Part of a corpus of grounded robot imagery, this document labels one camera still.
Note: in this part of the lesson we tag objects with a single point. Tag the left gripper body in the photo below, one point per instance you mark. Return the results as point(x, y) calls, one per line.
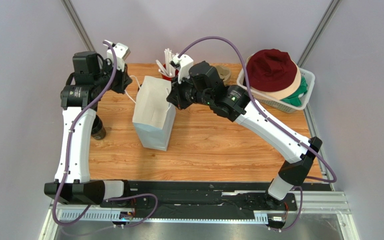
point(118, 84)

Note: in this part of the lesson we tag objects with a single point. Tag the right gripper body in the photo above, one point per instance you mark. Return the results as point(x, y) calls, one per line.
point(174, 96)

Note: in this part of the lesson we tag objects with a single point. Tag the white paper bag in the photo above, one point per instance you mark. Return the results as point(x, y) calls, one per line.
point(153, 116)

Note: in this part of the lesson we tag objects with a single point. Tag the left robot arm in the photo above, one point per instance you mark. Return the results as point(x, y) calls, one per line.
point(72, 182)

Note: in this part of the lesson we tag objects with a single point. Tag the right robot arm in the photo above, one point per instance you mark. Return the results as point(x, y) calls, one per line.
point(200, 84)

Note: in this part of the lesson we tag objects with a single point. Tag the black coffee cup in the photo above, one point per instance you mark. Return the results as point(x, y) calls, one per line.
point(98, 131)

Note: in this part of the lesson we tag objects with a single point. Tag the red straw cup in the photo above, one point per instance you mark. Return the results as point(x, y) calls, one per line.
point(168, 73)

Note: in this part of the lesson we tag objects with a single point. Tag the wrapped white straws bundle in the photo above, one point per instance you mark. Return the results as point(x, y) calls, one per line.
point(168, 58)

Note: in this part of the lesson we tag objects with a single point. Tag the stacked pulp cup carriers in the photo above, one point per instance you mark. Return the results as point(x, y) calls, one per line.
point(224, 73)

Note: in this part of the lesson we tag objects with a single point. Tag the maroon bucket hat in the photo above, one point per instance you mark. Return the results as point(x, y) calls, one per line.
point(270, 70)

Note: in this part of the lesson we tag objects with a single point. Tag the beige hat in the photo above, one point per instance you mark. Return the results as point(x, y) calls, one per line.
point(281, 94)

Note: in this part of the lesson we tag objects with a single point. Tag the green cloth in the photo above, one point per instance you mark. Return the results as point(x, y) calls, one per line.
point(295, 98)

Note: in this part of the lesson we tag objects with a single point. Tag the white plastic basket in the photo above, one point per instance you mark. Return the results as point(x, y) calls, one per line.
point(278, 104)

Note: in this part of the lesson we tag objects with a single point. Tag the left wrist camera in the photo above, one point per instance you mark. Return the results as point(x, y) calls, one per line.
point(121, 53)

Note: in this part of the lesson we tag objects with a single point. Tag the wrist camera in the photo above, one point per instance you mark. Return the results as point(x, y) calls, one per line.
point(121, 53)
point(183, 64)

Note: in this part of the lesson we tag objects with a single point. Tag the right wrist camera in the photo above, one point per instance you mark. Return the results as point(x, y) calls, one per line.
point(183, 64)

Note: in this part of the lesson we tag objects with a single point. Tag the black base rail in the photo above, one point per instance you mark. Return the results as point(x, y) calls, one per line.
point(205, 201)

